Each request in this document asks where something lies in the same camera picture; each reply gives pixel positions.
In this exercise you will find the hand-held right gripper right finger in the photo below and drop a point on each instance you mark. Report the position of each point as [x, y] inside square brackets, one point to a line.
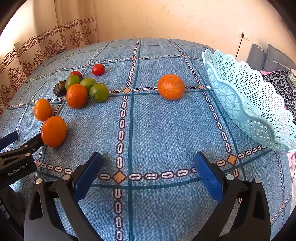
[208, 178]

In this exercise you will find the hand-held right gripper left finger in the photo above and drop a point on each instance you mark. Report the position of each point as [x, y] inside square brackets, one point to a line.
[87, 178]

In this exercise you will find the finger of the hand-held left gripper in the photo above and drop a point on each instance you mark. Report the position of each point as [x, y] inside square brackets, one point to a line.
[23, 151]
[8, 139]

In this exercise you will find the smooth orange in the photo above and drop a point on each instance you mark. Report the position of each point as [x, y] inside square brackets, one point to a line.
[53, 131]
[42, 109]

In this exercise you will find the dark brown dried fruit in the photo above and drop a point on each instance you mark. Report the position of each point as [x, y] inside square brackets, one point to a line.
[59, 90]

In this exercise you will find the dimpled mandarin orange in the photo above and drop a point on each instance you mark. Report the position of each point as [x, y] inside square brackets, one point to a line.
[76, 96]
[171, 87]

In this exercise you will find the green tomato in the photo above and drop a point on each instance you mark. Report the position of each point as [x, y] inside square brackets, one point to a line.
[99, 92]
[88, 83]
[72, 81]

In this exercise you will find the light blue lattice basket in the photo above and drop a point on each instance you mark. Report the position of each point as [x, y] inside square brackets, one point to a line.
[254, 92]

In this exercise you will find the blue patterned tablecloth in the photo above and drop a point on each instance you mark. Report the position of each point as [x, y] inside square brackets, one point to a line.
[161, 129]

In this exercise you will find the red tomato with stem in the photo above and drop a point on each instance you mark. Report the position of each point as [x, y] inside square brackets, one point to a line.
[98, 69]

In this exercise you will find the beige patterned curtain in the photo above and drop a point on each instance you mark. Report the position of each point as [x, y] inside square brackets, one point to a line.
[46, 34]

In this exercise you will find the leopard print cloth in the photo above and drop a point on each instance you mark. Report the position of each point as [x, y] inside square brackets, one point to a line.
[282, 85]

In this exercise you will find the grey-green cloth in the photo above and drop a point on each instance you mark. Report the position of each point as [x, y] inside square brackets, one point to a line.
[292, 80]

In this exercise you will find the grey padded headboard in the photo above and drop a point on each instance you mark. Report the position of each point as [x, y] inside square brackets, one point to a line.
[256, 55]

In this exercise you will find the white wall socket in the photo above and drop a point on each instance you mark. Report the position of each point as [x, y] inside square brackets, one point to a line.
[244, 35]

